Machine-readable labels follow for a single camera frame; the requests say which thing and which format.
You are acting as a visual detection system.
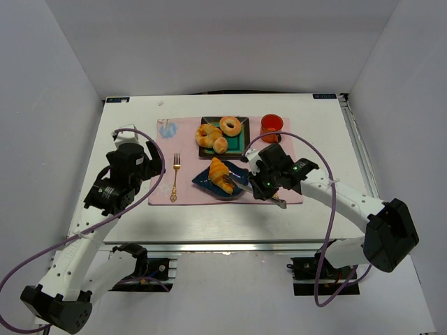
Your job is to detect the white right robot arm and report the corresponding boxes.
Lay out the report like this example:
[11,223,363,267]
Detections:
[243,143,419,273]

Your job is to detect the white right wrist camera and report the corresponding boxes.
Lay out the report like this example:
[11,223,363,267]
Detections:
[243,148,263,176]

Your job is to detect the metal food tongs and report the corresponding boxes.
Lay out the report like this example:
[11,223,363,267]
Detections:
[223,175,287,209]

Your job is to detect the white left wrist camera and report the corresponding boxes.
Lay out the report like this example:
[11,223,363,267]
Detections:
[111,124,139,149]

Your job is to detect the pink cartoon placemat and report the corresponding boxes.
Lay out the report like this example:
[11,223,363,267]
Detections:
[147,117,305,206]

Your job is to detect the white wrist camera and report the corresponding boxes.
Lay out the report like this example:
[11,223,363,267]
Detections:
[111,124,139,149]
[243,148,263,176]

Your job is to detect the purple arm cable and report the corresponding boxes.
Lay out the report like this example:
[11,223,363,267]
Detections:
[0,127,166,332]
[240,131,372,307]

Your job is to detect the orange metal mug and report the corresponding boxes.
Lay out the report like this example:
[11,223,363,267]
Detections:
[260,114,284,143]

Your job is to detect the black square plate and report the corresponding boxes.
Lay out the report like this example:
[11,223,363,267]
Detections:
[198,117,250,160]

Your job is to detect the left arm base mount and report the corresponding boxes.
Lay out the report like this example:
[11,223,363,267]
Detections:
[110,243,177,292]

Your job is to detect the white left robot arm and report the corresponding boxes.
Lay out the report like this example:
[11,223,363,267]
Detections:
[20,142,164,334]

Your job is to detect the blue shell-shaped dish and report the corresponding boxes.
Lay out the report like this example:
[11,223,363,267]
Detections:
[191,161,249,200]

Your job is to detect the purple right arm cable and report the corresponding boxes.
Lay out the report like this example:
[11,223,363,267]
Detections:
[240,131,372,307]

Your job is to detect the blue label sticker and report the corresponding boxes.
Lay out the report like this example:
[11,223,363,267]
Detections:
[105,97,130,103]
[312,94,337,100]

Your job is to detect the striped orange croissant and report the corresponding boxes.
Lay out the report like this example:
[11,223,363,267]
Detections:
[208,157,234,195]

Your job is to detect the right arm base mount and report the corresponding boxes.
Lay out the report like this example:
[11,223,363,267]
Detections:
[286,257,352,297]

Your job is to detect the sugared ring donut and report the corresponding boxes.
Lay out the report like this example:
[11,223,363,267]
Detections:
[219,116,242,137]

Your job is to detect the blue label sticker right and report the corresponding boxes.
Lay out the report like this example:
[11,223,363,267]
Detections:
[312,94,337,100]

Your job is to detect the gold ornate fork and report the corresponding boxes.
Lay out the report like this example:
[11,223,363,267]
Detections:
[170,153,181,202]

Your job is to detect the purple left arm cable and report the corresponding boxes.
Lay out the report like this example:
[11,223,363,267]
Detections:
[0,127,166,332]

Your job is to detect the blue label sticker left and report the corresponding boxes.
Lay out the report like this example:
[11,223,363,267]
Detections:
[105,97,130,103]

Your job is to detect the curled croissant bread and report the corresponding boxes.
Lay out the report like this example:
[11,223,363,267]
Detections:
[195,124,223,148]

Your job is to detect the small round bun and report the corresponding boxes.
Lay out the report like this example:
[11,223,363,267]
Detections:
[212,137,228,154]

